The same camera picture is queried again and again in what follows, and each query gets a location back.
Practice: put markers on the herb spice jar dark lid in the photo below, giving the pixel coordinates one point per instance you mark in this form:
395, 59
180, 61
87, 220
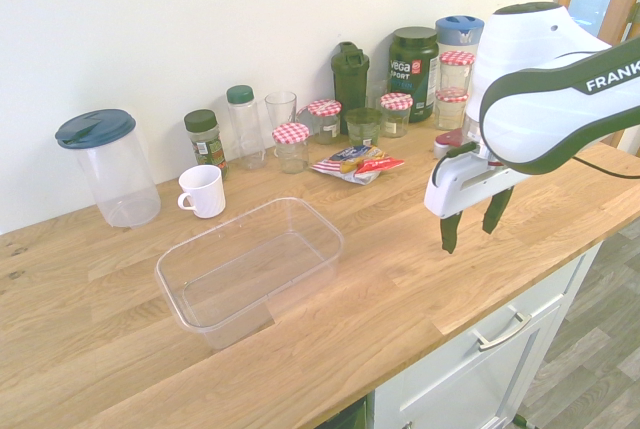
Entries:
207, 146

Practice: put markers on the tall canister light blue lid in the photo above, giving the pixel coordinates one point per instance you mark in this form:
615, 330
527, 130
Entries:
457, 34

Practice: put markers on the dark green Vega protein tub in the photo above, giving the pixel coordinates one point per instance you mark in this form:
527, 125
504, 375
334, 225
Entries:
412, 74

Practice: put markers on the red and grey wrist module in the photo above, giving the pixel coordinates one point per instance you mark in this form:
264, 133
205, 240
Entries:
446, 143

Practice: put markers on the clear rectangular plastic container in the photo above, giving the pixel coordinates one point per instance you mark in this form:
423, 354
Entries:
250, 271

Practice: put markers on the white ceramic mug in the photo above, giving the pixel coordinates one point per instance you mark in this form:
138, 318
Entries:
202, 191

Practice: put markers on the red and white chip bag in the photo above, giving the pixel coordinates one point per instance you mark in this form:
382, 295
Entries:
357, 163

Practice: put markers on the dark green shaker bottle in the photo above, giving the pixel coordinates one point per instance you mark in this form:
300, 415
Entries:
350, 79

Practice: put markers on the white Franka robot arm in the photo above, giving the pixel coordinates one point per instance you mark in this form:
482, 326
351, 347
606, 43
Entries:
525, 74

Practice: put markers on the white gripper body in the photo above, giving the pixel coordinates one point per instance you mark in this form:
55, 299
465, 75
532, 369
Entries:
460, 186

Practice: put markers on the small green glass cup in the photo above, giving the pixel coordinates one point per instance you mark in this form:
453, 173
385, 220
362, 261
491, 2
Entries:
362, 126

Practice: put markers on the wooden door frame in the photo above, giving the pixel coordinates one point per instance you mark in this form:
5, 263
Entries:
612, 9

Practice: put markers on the clear drinking glass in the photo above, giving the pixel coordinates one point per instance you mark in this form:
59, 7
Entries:
280, 109

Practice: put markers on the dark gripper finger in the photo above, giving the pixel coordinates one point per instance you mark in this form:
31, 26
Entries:
496, 214
450, 234

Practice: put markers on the clear bottle with green lid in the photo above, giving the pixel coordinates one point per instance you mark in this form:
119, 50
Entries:
245, 129

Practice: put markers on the clear canister with blue lid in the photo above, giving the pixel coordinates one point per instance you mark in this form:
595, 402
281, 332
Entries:
117, 169

